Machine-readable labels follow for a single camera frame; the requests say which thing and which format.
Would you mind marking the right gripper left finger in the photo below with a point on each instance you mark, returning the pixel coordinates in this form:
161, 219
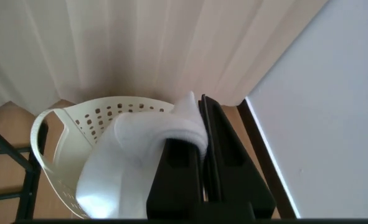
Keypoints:
174, 186

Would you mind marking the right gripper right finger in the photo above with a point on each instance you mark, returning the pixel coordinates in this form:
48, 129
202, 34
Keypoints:
233, 180

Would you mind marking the white printed t-shirt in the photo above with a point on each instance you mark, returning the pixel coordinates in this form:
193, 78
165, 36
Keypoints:
124, 161

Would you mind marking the white laundry basket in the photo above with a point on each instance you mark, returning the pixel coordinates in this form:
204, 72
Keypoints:
74, 140

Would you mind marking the black clothes rack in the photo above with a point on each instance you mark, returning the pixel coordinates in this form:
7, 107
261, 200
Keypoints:
28, 186

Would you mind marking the beige curtain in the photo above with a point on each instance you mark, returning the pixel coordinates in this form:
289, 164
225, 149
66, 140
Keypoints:
140, 46

